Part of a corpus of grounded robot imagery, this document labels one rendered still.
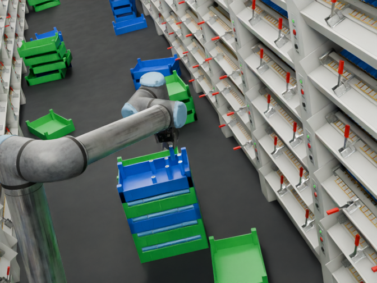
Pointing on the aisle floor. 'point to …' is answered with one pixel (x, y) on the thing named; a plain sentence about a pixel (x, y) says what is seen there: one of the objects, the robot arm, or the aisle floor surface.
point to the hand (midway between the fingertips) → (170, 145)
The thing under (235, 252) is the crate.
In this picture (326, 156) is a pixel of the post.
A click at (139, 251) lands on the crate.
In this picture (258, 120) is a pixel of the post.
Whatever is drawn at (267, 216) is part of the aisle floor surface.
